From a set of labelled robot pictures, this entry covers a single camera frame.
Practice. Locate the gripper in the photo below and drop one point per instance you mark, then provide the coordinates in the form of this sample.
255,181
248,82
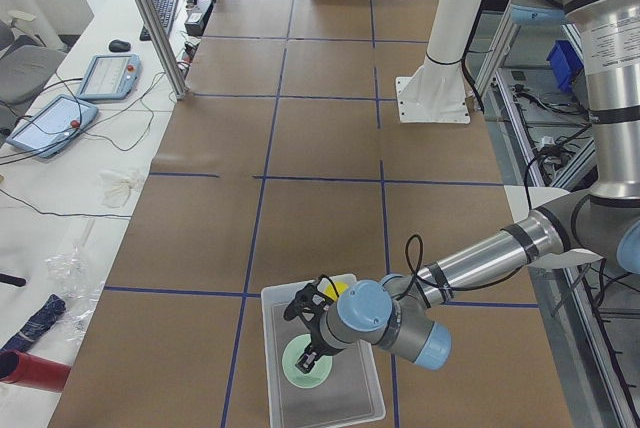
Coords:
317,342

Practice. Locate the mint green bowl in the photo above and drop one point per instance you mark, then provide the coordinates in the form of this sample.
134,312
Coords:
292,352

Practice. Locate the yellow plastic cup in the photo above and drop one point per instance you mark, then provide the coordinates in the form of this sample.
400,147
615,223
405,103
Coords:
331,291

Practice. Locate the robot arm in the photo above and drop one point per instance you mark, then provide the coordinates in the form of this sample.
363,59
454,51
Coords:
603,219

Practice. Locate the black computer box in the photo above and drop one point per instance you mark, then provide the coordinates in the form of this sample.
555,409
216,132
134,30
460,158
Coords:
197,17

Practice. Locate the crumpled clear plastic wrap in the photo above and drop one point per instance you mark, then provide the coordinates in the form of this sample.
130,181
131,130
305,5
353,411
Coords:
74,281

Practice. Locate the crumpled white cloth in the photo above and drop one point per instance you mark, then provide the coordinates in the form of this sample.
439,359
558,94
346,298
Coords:
118,186

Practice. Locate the blue folded umbrella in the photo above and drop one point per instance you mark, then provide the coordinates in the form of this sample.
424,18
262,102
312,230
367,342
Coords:
38,324

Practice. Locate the red cylinder bottle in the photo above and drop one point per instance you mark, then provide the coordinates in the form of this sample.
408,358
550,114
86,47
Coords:
26,370

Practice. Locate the near teach pendant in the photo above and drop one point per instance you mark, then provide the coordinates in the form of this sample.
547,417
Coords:
51,129

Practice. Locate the teach pendant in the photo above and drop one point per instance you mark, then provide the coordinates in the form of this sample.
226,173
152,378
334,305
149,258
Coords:
51,129
109,77

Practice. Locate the far teach pendant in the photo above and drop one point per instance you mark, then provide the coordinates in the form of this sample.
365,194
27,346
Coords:
109,77

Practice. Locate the black computer mouse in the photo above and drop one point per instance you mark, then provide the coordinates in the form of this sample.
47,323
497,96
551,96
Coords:
119,46

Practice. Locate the black keyboard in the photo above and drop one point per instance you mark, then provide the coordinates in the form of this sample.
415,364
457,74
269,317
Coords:
166,11

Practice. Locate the blue plastic storage bin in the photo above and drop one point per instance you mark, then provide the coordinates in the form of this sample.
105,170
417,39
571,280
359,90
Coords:
565,64

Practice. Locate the grey office chair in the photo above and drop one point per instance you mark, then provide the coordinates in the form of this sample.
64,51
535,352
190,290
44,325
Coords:
27,64

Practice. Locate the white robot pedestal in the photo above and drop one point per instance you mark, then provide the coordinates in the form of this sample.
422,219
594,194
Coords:
436,92

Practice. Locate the aluminium frame post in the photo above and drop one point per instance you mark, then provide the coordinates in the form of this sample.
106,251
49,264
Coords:
162,47

